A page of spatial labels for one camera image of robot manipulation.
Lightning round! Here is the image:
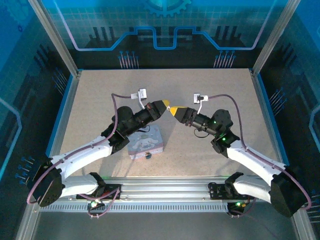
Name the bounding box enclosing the pastel cartoon tin box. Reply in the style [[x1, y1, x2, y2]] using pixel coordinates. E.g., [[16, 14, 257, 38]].
[[126, 124, 164, 161]]

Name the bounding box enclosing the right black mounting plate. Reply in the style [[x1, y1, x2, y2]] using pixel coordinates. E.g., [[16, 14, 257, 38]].
[[208, 181, 254, 201]]

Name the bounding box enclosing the black mounting plate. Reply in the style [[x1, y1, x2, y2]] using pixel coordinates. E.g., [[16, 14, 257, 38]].
[[208, 181, 254, 201], [76, 183, 123, 201]]

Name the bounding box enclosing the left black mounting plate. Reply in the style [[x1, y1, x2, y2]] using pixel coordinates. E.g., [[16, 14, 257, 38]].
[[76, 183, 123, 201]]

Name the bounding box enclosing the aluminium side frame rail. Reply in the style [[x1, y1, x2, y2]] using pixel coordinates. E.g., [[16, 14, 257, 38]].
[[249, 68, 318, 240], [16, 69, 82, 240]]

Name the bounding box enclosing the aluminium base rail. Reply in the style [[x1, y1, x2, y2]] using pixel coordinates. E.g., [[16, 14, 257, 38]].
[[34, 174, 276, 204]]

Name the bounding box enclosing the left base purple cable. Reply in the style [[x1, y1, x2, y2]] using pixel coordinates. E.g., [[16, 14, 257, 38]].
[[79, 187, 122, 220]]

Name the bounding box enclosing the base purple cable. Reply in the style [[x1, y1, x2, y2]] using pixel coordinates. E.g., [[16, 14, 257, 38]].
[[226, 196, 257, 219], [79, 187, 122, 220]]

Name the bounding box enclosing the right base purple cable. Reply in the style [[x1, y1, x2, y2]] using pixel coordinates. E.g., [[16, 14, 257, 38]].
[[226, 196, 257, 219]]

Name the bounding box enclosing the slotted grey cable duct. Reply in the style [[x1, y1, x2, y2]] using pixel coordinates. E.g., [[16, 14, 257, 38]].
[[38, 202, 232, 214]]

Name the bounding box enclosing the aluminium frame post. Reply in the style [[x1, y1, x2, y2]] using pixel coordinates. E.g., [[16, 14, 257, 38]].
[[250, 0, 301, 76], [27, 0, 83, 77]]

